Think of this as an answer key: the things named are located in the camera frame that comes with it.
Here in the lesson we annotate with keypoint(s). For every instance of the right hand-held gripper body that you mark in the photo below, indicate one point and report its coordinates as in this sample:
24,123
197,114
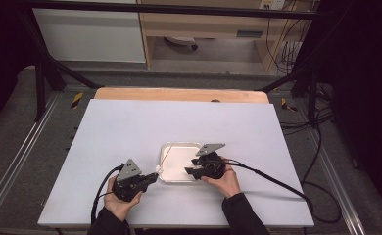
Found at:
212,166

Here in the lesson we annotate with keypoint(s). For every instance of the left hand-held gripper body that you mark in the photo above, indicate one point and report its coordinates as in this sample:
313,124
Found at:
128,186

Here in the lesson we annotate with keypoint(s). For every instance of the small white food piece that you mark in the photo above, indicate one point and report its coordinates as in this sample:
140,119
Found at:
159,169

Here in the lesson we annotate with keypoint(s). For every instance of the square metal tray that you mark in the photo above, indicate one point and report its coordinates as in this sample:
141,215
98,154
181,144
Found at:
176,163

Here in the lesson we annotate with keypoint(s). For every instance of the person's left hand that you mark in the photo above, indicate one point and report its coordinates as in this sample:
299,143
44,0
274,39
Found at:
120,207

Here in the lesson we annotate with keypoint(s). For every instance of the person's right hand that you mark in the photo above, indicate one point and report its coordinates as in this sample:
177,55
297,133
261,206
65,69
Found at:
229,184

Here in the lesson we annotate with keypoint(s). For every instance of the white table board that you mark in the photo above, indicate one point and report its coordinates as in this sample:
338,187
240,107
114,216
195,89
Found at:
179,124

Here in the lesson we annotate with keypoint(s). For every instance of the wooden table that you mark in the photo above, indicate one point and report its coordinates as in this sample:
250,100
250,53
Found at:
179,94

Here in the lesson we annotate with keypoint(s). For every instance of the yellow black floor tape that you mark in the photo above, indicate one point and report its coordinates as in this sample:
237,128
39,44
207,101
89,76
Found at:
77,100
287,106

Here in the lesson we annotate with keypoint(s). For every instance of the office chair base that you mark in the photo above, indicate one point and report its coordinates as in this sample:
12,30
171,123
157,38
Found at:
181,40

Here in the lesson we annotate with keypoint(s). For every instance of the light wooden desk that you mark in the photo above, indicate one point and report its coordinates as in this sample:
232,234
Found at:
205,24

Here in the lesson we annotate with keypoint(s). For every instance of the white cabinet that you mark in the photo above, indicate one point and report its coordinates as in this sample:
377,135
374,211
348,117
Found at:
87,36

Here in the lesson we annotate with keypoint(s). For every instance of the aluminium floor rail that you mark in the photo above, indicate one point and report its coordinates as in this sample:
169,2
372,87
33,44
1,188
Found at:
19,150
339,186

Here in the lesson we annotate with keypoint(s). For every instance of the black metal frame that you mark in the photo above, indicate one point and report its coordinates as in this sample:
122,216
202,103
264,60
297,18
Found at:
179,9

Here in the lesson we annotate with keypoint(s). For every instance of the wall power outlet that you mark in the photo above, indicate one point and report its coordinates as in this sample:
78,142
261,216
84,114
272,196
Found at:
272,4

